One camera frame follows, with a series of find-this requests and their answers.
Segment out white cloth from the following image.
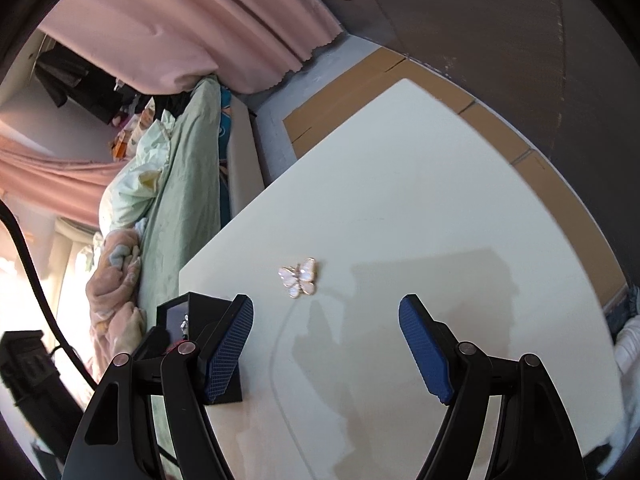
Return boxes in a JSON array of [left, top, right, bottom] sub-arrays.
[[597, 314, 640, 477]]

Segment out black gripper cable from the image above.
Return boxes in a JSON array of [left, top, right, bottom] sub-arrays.
[[0, 198, 99, 390]]

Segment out pink draped curtain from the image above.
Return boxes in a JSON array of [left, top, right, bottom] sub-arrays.
[[0, 134, 127, 227]]

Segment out dark brown wardrobe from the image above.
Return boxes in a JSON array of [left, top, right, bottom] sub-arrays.
[[285, 0, 640, 303]]

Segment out hanging dark clothes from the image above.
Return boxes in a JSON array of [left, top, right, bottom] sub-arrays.
[[32, 42, 151, 126]]

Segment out pale green pillow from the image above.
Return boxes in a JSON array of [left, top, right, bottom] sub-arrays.
[[98, 112, 177, 237]]

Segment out black garment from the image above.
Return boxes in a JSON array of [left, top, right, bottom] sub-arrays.
[[162, 90, 197, 117]]

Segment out black jewelry box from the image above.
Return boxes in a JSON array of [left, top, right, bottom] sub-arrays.
[[134, 292, 245, 407]]

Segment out pink plush blanket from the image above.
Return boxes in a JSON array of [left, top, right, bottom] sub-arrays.
[[84, 216, 149, 377]]

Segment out white butterfly pendant necklace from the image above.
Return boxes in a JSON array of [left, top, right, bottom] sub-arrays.
[[269, 257, 322, 480]]

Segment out blue denim fabric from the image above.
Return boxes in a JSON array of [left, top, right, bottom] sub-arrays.
[[602, 285, 640, 337]]

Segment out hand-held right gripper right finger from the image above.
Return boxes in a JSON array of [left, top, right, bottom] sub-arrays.
[[398, 294, 589, 480]]

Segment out bed with green sheet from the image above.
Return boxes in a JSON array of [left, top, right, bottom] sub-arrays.
[[134, 74, 267, 463]]

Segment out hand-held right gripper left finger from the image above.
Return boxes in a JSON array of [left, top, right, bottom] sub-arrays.
[[60, 294, 255, 480]]

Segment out flat cardboard sheet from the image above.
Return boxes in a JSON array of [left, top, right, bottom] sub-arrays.
[[282, 45, 632, 312]]

